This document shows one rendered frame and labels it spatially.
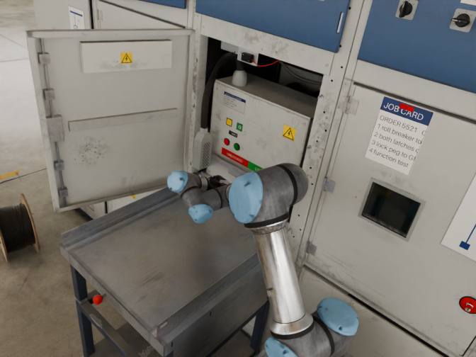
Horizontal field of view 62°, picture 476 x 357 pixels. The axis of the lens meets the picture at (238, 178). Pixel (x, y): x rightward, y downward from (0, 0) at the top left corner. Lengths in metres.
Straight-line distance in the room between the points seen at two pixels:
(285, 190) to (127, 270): 0.76
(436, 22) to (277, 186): 0.59
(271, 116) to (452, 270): 0.82
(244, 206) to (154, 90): 0.92
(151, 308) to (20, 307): 1.36
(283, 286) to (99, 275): 0.74
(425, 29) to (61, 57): 1.18
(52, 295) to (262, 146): 1.61
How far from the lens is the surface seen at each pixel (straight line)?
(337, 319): 1.14
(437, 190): 1.29
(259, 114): 1.60
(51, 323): 2.53
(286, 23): 1.40
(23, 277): 2.81
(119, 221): 1.74
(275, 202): 0.96
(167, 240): 1.64
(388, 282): 1.51
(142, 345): 2.14
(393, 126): 1.27
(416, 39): 1.21
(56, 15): 2.64
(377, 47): 1.25
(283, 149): 1.57
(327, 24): 1.32
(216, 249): 1.61
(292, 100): 1.62
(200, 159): 1.76
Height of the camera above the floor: 1.92
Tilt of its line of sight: 31 degrees down
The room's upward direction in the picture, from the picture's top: 8 degrees clockwise
